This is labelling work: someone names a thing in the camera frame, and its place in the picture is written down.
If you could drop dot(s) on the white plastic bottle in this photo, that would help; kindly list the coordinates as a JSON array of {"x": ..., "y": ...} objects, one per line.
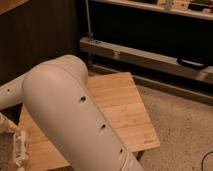
[{"x": 20, "y": 149}]

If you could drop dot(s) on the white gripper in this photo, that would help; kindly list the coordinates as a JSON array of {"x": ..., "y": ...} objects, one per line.
[{"x": 7, "y": 129}]

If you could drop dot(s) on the metal pole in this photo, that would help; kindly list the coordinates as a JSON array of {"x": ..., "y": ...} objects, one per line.
[{"x": 90, "y": 33}]

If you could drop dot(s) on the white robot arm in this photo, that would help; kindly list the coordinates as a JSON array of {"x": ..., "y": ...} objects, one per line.
[{"x": 55, "y": 95}]

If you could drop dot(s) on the wooden shelf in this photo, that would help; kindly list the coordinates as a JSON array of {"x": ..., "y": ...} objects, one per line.
[{"x": 177, "y": 7}]

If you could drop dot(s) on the wooden table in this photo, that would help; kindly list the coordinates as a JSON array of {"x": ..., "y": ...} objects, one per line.
[{"x": 120, "y": 101}]

